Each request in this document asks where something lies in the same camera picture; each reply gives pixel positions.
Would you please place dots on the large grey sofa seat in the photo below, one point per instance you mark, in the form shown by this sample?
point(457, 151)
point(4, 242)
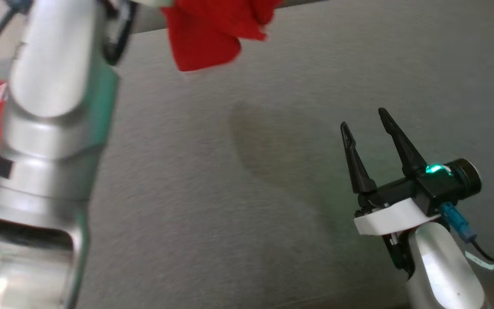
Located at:
point(272, 171)

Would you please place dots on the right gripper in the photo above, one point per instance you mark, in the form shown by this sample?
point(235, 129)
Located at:
point(395, 216)

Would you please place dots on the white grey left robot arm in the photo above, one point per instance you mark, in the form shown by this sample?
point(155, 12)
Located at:
point(45, 141)

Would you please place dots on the red white-trimmed shirt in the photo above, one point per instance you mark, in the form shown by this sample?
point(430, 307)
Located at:
point(206, 32)

